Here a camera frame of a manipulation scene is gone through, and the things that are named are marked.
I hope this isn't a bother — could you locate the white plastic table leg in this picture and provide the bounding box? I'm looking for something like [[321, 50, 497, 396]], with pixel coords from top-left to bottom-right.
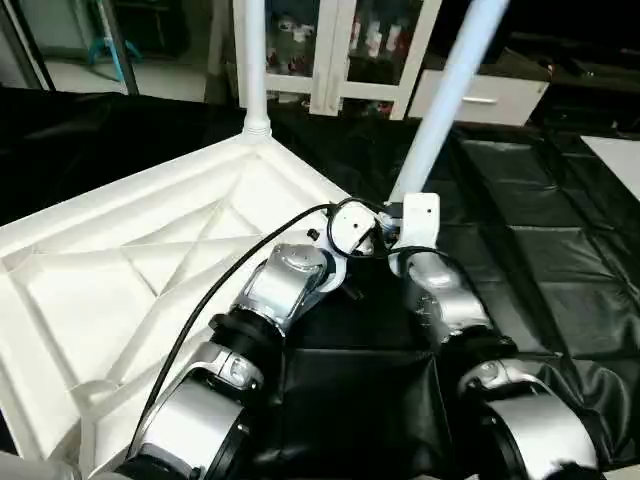
[[387, 0, 512, 208], [231, 0, 274, 142]]

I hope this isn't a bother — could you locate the white plastic table top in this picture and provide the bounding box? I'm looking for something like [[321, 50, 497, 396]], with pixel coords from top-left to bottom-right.
[[0, 129, 387, 480]]

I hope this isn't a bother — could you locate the black work mat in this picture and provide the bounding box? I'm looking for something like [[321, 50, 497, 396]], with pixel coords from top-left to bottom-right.
[[0, 84, 640, 480]]

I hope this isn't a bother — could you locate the white drawer unit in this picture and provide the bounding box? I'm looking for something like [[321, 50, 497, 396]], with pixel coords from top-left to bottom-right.
[[407, 67, 552, 127]]

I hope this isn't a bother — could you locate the white glass-door cabinet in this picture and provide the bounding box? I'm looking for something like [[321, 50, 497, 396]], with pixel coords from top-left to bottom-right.
[[224, 0, 442, 120]]

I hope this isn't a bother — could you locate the white flat board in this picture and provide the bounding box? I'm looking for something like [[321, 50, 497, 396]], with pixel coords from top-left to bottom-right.
[[579, 134, 640, 203]]

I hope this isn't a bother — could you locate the dark low sideboard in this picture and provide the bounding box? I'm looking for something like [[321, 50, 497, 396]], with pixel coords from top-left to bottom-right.
[[508, 34, 640, 138]]

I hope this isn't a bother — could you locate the blue floor stand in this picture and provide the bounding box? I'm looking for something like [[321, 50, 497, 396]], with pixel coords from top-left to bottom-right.
[[84, 28, 143, 73]]

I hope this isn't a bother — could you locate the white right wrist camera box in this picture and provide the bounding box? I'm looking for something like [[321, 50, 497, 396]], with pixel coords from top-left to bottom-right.
[[384, 192, 442, 252]]

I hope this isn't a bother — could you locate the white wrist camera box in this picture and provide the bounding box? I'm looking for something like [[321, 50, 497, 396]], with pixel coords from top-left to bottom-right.
[[384, 192, 442, 252], [324, 199, 378, 263]]

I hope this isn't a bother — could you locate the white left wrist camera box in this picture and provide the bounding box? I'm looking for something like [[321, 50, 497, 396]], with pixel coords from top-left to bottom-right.
[[324, 199, 378, 263]]

